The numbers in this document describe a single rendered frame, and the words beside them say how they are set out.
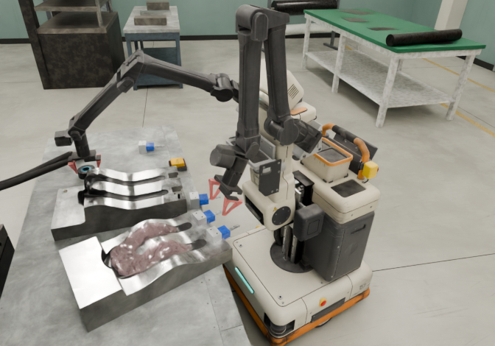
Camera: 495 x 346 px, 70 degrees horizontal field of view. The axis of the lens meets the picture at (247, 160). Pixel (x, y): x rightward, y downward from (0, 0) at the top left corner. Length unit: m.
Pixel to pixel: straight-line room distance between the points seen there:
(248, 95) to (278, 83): 0.11
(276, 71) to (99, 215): 0.85
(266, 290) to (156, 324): 0.84
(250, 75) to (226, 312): 0.72
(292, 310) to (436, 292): 1.02
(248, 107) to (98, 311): 0.73
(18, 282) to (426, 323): 1.98
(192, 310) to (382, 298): 1.43
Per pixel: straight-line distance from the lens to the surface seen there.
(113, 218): 1.47
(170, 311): 1.21
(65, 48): 5.36
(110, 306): 1.18
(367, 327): 2.23
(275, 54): 1.07
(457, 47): 4.47
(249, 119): 1.09
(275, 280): 1.95
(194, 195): 1.53
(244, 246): 2.10
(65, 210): 1.57
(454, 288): 2.63
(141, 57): 1.43
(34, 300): 1.37
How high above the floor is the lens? 1.77
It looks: 32 degrees down
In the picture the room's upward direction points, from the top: 2 degrees clockwise
